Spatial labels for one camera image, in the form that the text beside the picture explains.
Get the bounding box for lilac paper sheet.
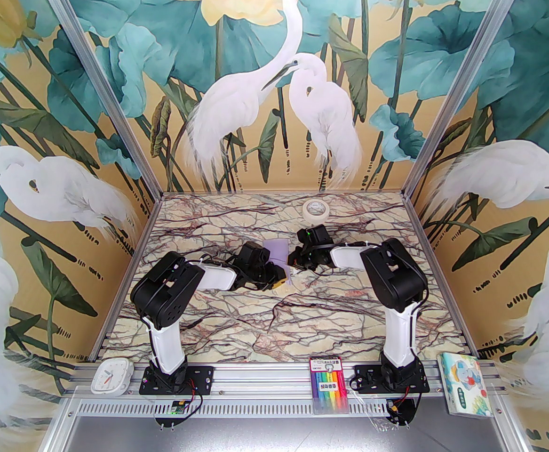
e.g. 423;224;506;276
263;239;294;287

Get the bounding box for white square alarm clock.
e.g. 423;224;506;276
91;358;135;396

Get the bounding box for white masking tape roll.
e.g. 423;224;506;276
302;200;330;226

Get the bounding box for coloured marker pen pack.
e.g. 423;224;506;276
309;355;351;415

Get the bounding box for cartoon printed tissue pack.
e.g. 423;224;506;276
438;352;493;419

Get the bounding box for aluminium frame rail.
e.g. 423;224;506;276
70;360;508;398

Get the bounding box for aluminium table side rail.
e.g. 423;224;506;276
404;196;479;359
88;196;164;361

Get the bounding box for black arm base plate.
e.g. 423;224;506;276
353;364;430;394
139;364;215;395

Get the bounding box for perforated metal cable tray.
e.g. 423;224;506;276
65;396;450;418

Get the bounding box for black mounting bracket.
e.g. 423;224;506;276
382;396;418;428

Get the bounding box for aluminium frame post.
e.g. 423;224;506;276
34;0;164;196
404;0;529;199

